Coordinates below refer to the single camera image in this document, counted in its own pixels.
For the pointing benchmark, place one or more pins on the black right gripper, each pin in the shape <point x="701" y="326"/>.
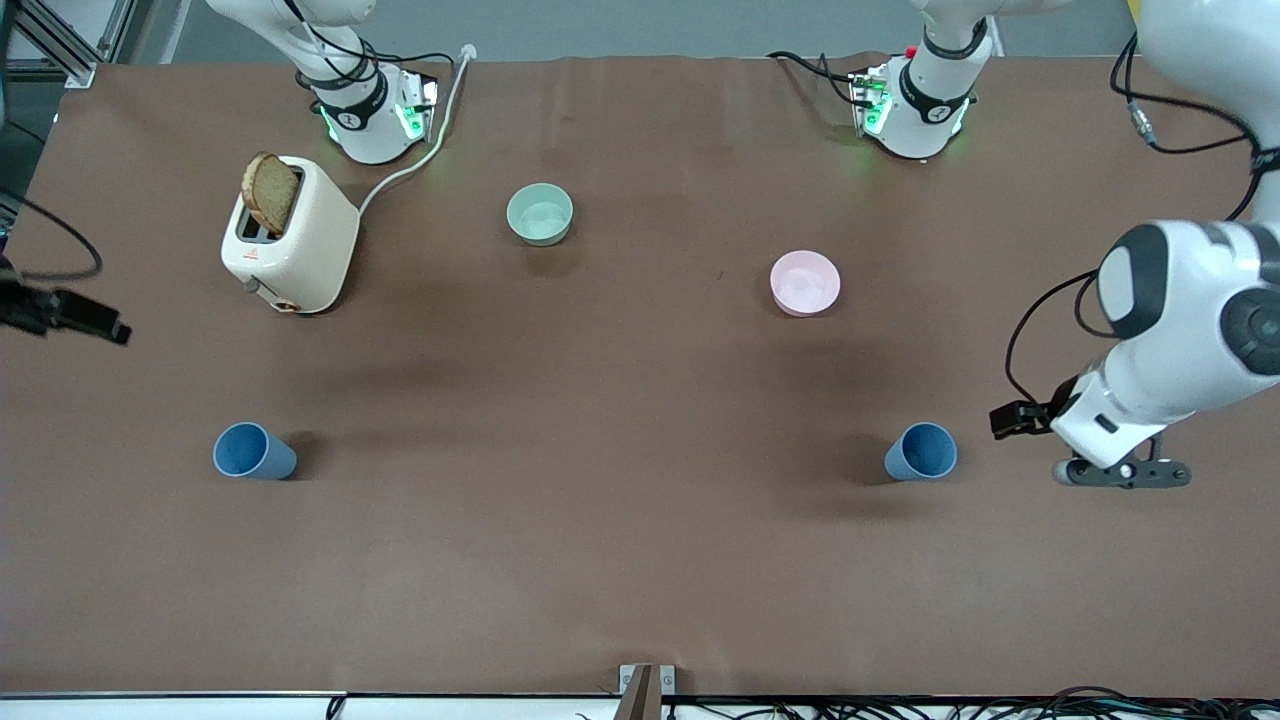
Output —
<point x="30" y="309"/>

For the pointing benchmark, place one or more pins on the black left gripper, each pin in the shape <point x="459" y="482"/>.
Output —
<point x="1042" y="411"/>

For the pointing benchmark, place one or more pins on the blue plastic cup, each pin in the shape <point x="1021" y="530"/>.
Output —
<point x="245" y="452"/>
<point x="920" y="452"/>

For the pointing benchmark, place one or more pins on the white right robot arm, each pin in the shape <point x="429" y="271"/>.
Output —
<point x="365" y="125"/>

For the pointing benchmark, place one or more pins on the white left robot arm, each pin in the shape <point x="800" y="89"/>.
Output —
<point x="1170" y="330"/>

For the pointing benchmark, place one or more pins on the brown bread slice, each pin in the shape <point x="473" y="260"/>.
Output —
<point x="270" y="192"/>

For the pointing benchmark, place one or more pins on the cream white toaster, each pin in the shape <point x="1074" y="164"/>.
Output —
<point x="305" y="250"/>

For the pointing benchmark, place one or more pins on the pink bowl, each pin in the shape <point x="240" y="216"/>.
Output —
<point x="805" y="283"/>

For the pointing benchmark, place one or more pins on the green lit base board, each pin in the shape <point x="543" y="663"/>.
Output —
<point x="868" y="100"/>
<point x="418" y="108"/>

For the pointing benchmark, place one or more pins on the mint green bowl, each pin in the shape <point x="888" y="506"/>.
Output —
<point x="540" y="215"/>

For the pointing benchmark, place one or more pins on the aluminium frame profile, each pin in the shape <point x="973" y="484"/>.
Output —
<point x="70" y="55"/>

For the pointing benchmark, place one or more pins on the metal table edge bracket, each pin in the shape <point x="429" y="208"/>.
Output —
<point x="645" y="690"/>

